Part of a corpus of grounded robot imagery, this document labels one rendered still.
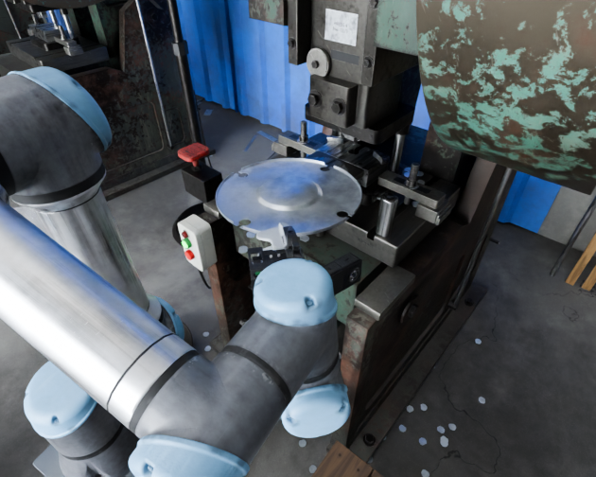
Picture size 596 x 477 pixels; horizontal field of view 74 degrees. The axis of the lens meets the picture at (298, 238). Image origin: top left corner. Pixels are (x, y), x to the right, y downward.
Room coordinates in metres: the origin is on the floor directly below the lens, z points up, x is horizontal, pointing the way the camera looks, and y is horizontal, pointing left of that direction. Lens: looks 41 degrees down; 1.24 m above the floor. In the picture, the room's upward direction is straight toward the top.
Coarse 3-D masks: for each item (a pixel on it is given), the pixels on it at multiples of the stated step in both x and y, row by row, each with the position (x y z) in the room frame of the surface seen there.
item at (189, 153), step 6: (192, 144) 0.93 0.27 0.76; (198, 144) 0.93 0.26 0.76; (180, 150) 0.90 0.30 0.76; (186, 150) 0.89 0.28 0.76; (192, 150) 0.89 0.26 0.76; (198, 150) 0.89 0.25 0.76; (204, 150) 0.90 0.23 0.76; (180, 156) 0.88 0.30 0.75; (186, 156) 0.87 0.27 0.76; (192, 156) 0.87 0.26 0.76; (198, 156) 0.88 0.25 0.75; (204, 156) 0.89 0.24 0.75; (192, 162) 0.90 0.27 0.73; (198, 162) 0.90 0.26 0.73
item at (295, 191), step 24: (264, 168) 0.76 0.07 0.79; (288, 168) 0.76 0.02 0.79; (312, 168) 0.76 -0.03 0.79; (336, 168) 0.76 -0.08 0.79; (216, 192) 0.65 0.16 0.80; (240, 192) 0.66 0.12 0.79; (264, 192) 0.65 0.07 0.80; (288, 192) 0.65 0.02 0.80; (312, 192) 0.65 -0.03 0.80; (336, 192) 0.66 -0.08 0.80; (360, 192) 0.65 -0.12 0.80; (240, 216) 0.58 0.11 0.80; (264, 216) 0.58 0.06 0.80; (288, 216) 0.58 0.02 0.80; (312, 216) 0.58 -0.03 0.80; (336, 216) 0.57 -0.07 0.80
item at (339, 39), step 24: (312, 0) 0.84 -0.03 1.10; (336, 0) 0.80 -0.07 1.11; (360, 0) 0.77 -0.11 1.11; (312, 24) 0.84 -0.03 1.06; (336, 24) 0.80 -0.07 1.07; (360, 24) 0.76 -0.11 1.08; (312, 48) 0.84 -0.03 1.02; (336, 48) 0.80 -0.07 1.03; (360, 48) 0.76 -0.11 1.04; (312, 72) 0.82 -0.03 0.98; (336, 72) 0.80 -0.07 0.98; (360, 72) 0.76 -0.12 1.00; (312, 96) 0.78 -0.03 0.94; (336, 96) 0.76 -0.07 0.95; (360, 96) 0.75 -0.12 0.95; (384, 96) 0.79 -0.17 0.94; (336, 120) 0.75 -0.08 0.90; (360, 120) 0.75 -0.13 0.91
